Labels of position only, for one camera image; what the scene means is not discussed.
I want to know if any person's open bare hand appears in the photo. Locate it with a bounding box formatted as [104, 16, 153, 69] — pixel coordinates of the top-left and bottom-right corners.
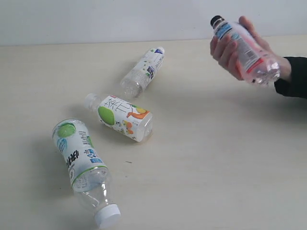
[210, 16, 292, 82]

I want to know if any pink bottle black cap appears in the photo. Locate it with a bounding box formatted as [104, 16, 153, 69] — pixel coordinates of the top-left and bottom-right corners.
[211, 15, 280, 85]

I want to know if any tea bottle camel label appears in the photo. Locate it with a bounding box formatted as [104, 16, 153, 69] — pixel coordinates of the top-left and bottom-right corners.
[84, 93, 153, 142]

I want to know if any lime label bottle white cap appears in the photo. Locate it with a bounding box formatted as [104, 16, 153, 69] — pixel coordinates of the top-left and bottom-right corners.
[52, 118, 121, 229]

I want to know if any black sleeved forearm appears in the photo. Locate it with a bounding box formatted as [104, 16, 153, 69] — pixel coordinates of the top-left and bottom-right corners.
[274, 57, 307, 99]

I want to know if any slim clear bottle white label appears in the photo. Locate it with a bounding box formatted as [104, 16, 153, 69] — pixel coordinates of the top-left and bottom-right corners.
[120, 46, 165, 99]

